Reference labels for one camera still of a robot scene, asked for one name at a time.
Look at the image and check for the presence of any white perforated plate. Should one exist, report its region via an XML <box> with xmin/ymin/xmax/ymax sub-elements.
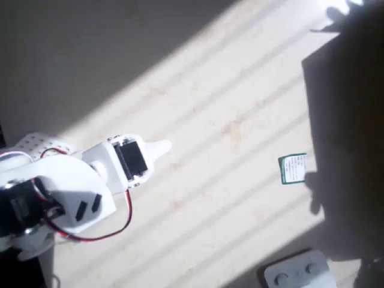
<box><xmin>14</xmin><ymin>131</ymin><xmax>74</xmax><ymax>163</ymax></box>

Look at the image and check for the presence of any green bordered paper label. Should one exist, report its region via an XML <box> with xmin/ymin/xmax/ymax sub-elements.
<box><xmin>278</xmin><ymin>152</ymin><xmax>307</xmax><ymax>186</ymax></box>

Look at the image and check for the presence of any white device with round knobs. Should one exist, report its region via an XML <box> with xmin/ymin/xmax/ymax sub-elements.
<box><xmin>263</xmin><ymin>250</ymin><xmax>337</xmax><ymax>288</ymax></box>

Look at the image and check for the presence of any red black short looped cable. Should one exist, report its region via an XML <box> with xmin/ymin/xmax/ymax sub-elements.
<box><xmin>40</xmin><ymin>148</ymin><xmax>70</xmax><ymax>160</ymax></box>

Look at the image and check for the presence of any red black gripper servo cable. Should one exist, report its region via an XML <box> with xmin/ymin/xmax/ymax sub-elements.
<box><xmin>44</xmin><ymin>188</ymin><xmax>133</xmax><ymax>244</ymax></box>

